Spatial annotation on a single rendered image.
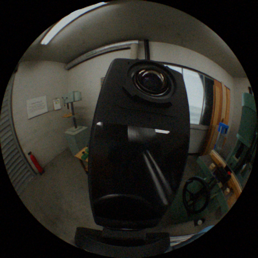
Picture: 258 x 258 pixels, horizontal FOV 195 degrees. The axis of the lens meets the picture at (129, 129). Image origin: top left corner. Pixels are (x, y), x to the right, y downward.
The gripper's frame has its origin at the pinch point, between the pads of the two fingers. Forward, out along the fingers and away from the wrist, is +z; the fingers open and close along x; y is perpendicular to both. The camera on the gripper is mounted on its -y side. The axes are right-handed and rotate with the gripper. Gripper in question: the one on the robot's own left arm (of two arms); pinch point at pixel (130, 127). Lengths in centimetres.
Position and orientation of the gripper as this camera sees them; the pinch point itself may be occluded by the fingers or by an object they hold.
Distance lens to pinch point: 18.2
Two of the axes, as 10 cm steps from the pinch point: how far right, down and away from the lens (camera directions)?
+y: -1.4, 9.2, 3.7
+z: 0.3, -3.7, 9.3
